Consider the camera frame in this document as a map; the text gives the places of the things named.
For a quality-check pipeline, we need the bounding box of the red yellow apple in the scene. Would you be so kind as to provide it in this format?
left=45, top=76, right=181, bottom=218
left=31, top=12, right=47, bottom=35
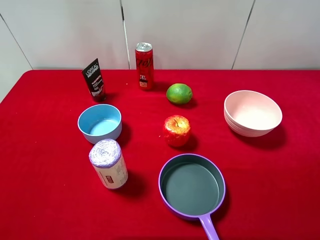
left=163, top=115, right=191, bottom=148

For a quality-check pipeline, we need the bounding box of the red soda can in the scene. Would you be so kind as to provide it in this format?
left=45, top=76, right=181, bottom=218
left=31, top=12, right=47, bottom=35
left=135, top=42, right=154, bottom=90

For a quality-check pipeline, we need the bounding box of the green lime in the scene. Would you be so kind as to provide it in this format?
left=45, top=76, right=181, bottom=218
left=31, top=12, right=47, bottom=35
left=166, top=83, right=193, bottom=105

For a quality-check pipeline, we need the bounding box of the red tablecloth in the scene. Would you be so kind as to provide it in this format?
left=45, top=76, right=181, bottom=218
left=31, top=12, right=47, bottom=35
left=0, top=69, right=320, bottom=240

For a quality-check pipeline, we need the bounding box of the purple toy pan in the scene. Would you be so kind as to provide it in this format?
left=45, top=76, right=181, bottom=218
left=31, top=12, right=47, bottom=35
left=158, top=153, right=226, bottom=240

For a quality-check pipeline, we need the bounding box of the blue bowl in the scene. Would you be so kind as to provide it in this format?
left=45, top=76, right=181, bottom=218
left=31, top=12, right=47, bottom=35
left=77, top=104, right=122, bottom=144

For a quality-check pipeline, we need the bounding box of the black L'Oreal tube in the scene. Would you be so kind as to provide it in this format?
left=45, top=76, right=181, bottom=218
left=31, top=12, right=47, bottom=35
left=81, top=58, right=106, bottom=102

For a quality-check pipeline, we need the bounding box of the pink bowl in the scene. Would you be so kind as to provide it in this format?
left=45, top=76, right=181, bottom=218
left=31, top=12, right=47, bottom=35
left=223, top=90, right=283, bottom=138

